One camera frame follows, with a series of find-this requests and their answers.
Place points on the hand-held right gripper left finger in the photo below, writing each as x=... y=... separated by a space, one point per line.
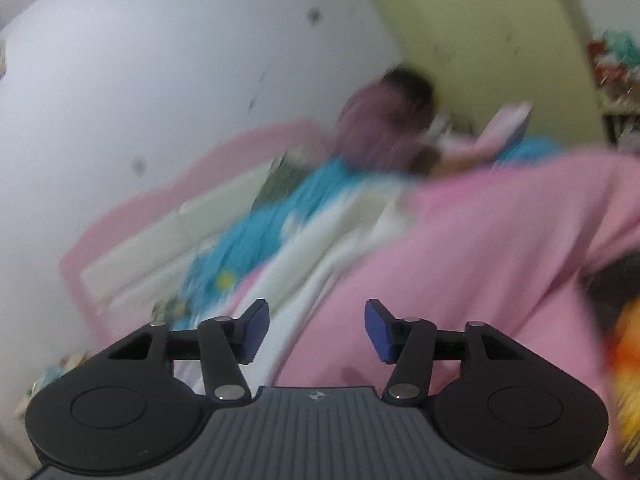
x=257 y=330

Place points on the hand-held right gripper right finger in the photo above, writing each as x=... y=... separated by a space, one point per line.
x=377 y=330

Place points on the white garment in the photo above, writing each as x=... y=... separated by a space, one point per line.
x=330 y=250

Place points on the blue printed blanket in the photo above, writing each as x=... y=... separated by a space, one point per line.
x=260 y=225

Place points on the pink quilt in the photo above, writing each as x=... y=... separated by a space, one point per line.
x=475 y=260

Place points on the olive printed pillow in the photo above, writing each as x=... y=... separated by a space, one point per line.
x=282 y=180

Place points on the pink headboard with white padding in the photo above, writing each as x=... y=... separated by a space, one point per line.
x=130 y=210

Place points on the orange yellow soft thing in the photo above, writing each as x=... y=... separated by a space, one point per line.
x=627 y=350

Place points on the pale yellow door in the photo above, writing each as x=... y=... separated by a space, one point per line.
x=475 y=35

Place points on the pile of colourful things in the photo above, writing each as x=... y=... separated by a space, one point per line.
x=615 y=60

